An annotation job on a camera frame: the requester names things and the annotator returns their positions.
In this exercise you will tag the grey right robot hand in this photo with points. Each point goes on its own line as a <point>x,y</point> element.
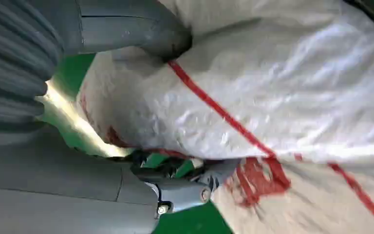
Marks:
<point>61,190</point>

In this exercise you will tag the ribbed grey right arm sleeve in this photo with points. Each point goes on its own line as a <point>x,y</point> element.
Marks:
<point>12,58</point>

